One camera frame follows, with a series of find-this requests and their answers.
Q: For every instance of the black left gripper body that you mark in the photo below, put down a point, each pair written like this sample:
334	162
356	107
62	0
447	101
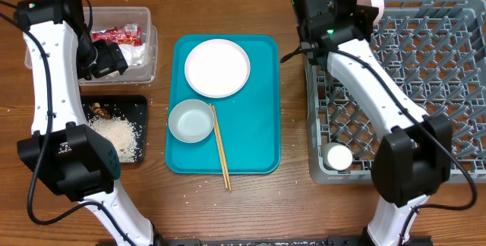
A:
107	61

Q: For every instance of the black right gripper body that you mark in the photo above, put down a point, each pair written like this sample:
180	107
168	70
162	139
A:
364	17

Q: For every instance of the pink bowl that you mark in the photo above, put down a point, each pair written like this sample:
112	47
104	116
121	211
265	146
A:
376	4

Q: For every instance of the white napkin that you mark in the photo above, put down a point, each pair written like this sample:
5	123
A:
133	55

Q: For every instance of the red snack wrapper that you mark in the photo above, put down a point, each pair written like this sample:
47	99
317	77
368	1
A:
129	34

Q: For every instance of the brown food scrap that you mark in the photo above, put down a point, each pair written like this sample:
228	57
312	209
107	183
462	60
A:
99	111

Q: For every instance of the pile of rice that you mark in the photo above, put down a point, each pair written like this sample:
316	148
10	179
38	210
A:
122	133

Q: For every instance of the grey-green small bowl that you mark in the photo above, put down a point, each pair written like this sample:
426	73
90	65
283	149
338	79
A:
191	121

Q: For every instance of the white cup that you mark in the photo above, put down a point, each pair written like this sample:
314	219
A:
336	156

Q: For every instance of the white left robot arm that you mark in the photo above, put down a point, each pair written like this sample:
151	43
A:
63	152

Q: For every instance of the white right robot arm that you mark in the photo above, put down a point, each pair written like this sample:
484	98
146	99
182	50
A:
414	157

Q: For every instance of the clear plastic waste bin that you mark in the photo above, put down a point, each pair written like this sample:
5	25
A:
146	64

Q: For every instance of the black food waste tray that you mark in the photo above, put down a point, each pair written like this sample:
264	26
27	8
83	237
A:
131	107

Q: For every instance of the large white plate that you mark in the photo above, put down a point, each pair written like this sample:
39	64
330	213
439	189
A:
217	68

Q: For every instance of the wooden chopstick right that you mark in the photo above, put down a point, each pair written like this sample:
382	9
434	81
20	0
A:
223	151

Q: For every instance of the wooden chopstick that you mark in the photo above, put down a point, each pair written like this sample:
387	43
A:
220	151
223	151

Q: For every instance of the teal serving tray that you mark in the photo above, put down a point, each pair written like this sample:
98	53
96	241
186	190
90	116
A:
250	120

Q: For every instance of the wooden chopstick left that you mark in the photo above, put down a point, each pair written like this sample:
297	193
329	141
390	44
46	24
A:
220	151

